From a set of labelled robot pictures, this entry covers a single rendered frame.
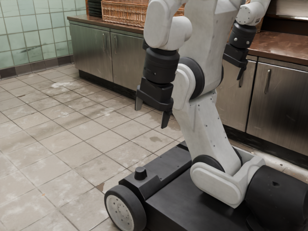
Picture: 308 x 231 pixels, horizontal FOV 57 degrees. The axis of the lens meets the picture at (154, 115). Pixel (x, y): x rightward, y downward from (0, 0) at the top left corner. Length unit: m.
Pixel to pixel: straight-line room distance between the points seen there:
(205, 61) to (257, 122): 0.82
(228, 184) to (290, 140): 0.72
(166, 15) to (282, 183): 0.61
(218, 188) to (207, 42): 0.47
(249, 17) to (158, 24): 0.48
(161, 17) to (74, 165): 1.11
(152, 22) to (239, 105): 1.08
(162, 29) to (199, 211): 0.66
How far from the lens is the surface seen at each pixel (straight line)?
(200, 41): 0.91
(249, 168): 1.01
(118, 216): 1.22
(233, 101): 1.69
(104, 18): 2.41
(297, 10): 2.03
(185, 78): 0.90
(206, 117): 1.00
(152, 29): 0.69
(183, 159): 1.27
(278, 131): 1.63
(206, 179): 1.01
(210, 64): 0.93
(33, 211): 1.40
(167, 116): 0.79
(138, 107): 0.86
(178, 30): 0.72
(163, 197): 1.11
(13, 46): 3.15
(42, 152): 1.77
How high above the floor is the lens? 0.92
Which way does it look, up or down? 27 degrees down
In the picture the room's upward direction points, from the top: straight up
